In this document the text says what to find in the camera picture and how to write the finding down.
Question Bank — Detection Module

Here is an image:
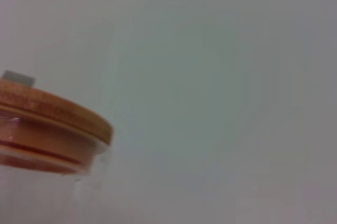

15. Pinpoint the round wooden jar lid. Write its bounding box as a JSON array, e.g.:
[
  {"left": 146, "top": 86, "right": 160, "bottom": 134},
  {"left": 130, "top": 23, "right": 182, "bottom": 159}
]
[{"left": 0, "top": 78, "right": 114, "bottom": 176}]

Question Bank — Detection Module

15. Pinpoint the glass water dispenser jar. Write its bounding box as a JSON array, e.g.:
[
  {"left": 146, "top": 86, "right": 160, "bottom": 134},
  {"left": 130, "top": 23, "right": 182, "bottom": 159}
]
[{"left": 0, "top": 113, "right": 113, "bottom": 224}]

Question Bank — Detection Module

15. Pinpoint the grey lid strap handle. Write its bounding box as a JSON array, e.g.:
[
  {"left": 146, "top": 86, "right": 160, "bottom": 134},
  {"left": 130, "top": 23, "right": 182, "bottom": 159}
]
[{"left": 2, "top": 70, "right": 36, "bottom": 88}]

